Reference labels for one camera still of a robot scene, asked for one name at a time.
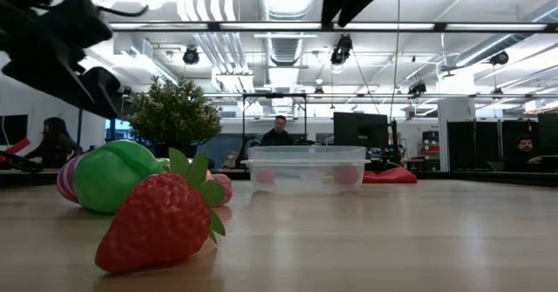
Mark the long black overhead bar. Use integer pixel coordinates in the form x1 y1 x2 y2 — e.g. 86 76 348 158
106 20 558 33

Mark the pink toy peach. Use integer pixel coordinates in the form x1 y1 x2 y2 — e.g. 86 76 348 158
255 167 276 187
208 172 234 207

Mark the plain green toy fruit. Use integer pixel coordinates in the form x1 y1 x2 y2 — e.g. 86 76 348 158
71 139 165 214

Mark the person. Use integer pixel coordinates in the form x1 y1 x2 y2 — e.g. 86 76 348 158
24 116 83 170
260 114 296 147
505 134 546 174

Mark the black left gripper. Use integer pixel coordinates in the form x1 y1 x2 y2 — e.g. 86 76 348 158
0 0 125 119

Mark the red toy strawberry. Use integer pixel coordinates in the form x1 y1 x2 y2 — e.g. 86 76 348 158
94 146 227 275
335 165 359 187

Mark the black metal frame stand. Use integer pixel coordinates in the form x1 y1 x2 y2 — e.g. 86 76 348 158
241 92 309 147

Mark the clear plastic tupperware container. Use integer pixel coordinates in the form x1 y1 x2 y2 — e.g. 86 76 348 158
241 145 371 196

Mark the small green potted plant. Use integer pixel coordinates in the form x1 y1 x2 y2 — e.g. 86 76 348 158
128 76 222 159

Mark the dark wall screen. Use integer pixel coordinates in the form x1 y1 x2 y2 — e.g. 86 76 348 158
0 114 29 147

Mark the black computer monitor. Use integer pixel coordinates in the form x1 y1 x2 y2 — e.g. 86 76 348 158
333 112 390 149

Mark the red flat object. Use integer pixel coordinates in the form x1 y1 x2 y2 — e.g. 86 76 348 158
0 137 32 157

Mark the purple toy cabbage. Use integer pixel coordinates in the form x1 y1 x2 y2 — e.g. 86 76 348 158
56 154 86 205

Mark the black partition panel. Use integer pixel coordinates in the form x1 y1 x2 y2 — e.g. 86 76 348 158
446 112 558 173

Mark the folded red cloth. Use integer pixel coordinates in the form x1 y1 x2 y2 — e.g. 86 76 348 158
362 166 419 185

